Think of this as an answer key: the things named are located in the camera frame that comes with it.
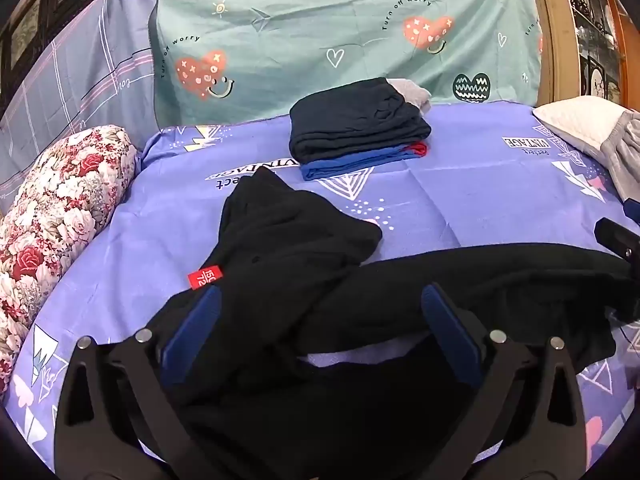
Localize grey cloth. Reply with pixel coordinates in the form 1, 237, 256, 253
600, 109, 640, 206

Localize white pillow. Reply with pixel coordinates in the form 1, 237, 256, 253
532, 94, 633, 163

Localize folded blue garment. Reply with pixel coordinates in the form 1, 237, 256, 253
300, 147, 428, 182

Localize teal heart print blanket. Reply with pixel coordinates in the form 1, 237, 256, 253
150, 0, 543, 128

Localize folded dark navy pants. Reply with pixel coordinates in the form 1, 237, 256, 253
289, 77, 432, 165

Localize glass-front wooden cabinet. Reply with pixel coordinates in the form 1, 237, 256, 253
560, 0, 640, 111

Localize black pants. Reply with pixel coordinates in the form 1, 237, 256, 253
145, 165, 640, 480

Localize folded grey garment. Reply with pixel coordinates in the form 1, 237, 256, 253
387, 78, 432, 113

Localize purple printed bedsheet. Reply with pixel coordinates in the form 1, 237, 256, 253
0, 100, 640, 480

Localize floral bolster pillow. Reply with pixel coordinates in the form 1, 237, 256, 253
0, 125, 140, 401

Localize wooden door frame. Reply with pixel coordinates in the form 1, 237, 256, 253
525, 0, 576, 106

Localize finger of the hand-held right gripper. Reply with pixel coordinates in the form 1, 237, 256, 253
594, 217, 640, 272

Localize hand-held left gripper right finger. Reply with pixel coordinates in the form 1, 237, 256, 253
420, 282, 601, 480

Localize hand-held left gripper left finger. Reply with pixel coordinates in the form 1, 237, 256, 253
52, 285, 223, 480

